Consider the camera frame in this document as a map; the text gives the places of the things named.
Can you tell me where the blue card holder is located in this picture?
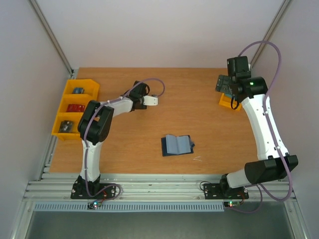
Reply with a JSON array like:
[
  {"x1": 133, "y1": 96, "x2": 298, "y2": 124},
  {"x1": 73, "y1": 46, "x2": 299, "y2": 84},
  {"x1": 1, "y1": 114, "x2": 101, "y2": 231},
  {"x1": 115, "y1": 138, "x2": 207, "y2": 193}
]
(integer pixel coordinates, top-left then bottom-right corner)
[{"x1": 160, "y1": 134, "x2": 195, "y2": 157}]

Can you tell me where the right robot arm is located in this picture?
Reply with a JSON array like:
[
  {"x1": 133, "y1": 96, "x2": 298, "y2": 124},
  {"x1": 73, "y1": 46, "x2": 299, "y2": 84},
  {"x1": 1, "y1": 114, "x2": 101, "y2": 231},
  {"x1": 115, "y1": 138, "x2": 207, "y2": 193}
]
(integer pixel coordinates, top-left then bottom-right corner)
[{"x1": 215, "y1": 56, "x2": 298, "y2": 199}]

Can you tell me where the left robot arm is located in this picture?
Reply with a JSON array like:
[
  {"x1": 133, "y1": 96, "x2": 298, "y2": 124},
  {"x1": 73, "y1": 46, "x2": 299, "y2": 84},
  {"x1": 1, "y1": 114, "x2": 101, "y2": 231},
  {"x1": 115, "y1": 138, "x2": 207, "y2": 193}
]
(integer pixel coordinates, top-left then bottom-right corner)
[{"x1": 71, "y1": 78, "x2": 165, "y2": 200}]

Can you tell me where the blue card in bin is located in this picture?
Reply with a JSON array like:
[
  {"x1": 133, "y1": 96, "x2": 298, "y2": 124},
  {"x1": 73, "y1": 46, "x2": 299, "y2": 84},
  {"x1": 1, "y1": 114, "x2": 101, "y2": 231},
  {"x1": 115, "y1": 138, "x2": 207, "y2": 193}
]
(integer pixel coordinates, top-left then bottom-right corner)
[{"x1": 72, "y1": 87, "x2": 84, "y2": 94}]

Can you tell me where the red card in bin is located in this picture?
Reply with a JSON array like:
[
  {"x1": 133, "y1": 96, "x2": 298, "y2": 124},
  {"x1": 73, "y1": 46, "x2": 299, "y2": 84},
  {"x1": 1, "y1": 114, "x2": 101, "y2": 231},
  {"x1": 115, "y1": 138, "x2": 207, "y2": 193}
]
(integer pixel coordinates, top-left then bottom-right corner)
[{"x1": 66, "y1": 104, "x2": 85, "y2": 113}]

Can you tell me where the dark card in bin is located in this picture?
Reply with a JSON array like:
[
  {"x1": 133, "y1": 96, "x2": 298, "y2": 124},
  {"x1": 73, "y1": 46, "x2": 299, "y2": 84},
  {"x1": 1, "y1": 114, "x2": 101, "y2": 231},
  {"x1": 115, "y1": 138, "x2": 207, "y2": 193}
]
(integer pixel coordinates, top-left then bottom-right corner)
[{"x1": 59, "y1": 120, "x2": 74, "y2": 133}]

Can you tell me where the yellow bin right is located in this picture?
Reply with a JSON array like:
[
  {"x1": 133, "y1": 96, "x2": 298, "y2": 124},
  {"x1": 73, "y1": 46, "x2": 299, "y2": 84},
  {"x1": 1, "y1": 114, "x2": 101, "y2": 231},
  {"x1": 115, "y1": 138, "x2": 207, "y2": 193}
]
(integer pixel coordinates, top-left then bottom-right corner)
[{"x1": 218, "y1": 93, "x2": 242, "y2": 111}]

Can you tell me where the yellow bin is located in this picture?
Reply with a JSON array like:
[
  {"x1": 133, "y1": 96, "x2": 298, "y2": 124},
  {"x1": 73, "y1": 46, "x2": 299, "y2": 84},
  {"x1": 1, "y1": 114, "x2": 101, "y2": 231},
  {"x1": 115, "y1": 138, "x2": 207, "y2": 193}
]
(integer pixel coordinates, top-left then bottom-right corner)
[
  {"x1": 57, "y1": 94, "x2": 93, "y2": 116},
  {"x1": 63, "y1": 79, "x2": 100, "y2": 98},
  {"x1": 218, "y1": 93, "x2": 242, "y2": 111},
  {"x1": 51, "y1": 113, "x2": 83, "y2": 140}
]

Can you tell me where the right controller board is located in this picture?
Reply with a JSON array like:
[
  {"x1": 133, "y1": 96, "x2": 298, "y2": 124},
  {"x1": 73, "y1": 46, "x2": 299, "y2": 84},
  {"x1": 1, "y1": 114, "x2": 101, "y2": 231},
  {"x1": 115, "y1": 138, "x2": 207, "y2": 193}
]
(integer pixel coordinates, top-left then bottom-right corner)
[{"x1": 224, "y1": 201, "x2": 242, "y2": 208}]

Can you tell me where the controller board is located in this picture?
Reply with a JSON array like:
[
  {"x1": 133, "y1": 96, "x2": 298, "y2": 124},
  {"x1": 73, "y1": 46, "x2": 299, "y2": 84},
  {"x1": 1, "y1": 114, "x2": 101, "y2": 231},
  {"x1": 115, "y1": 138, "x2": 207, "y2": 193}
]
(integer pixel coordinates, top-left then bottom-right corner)
[
  {"x1": 87, "y1": 201, "x2": 103, "y2": 210},
  {"x1": 224, "y1": 201, "x2": 242, "y2": 208}
]

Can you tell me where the yellow bin far left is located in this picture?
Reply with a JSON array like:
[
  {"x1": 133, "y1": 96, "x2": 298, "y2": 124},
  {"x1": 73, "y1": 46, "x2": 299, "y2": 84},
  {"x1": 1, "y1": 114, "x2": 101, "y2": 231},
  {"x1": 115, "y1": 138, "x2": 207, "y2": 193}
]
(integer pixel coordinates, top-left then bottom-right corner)
[{"x1": 63, "y1": 79, "x2": 100, "y2": 98}]

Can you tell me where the yellow bin middle left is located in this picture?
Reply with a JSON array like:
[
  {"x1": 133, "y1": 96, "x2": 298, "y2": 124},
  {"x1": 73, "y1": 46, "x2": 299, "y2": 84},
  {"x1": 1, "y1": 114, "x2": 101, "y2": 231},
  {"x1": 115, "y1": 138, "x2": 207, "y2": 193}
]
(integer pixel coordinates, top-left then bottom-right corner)
[{"x1": 57, "y1": 94, "x2": 93, "y2": 116}]

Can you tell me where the yellow bin near left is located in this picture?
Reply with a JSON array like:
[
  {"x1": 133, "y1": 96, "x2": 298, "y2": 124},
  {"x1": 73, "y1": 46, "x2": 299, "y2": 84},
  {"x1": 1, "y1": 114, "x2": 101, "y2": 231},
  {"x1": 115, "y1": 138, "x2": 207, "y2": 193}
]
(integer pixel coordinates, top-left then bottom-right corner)
[{"x1": 51, "y1": 113, "x2": 83, "y2": 140}]

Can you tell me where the left controller board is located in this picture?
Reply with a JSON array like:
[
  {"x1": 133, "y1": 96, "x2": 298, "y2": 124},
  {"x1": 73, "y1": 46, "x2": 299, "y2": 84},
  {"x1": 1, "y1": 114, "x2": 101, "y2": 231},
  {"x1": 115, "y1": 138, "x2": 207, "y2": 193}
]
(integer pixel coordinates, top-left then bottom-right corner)
[{"x1": 87, "y1": 201, "x2": 103, "y2": 210}]

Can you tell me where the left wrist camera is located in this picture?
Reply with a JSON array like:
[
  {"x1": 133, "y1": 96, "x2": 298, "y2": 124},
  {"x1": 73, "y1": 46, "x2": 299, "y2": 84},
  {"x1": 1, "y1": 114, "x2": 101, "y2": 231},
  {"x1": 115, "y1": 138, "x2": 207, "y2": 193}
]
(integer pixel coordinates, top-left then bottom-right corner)
[{"x1": 142, "y1": 95, "x2": 159, "y2": 106}]

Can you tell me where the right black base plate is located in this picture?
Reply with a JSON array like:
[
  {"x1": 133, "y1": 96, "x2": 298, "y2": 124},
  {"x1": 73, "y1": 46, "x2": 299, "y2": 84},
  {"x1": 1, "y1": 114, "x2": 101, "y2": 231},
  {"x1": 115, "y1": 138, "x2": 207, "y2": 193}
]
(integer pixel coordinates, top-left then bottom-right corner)
[{"x1": 201, "y1": 183, "x2": 249, "y2": 200}]

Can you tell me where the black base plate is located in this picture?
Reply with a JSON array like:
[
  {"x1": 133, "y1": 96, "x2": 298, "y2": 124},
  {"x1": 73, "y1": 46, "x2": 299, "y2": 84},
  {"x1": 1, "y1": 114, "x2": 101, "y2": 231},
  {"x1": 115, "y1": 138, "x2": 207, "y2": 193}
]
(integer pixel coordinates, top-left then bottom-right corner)
[
  {"x1": 70, "y1": 183, "x2": 119, "y2": 200},
  {"x1": 201, "y1": 183, "x2": 249, "y2": 200}
]

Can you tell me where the grey slotted cable duct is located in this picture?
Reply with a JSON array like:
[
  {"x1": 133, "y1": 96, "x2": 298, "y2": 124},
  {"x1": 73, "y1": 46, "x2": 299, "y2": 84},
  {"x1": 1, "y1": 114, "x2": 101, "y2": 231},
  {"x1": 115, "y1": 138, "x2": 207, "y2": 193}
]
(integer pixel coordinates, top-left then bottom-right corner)
[{"x1": 33, "y1": 202, "x2": 224, "y2": 213}]

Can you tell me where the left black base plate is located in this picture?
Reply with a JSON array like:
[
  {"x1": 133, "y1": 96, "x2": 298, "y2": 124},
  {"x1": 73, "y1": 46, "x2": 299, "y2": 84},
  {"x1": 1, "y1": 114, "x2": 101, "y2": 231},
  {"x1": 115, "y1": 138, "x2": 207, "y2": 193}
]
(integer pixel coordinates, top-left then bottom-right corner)
[{"x1": 70, "y1": 183, "x2": 119, "y2": 200}]

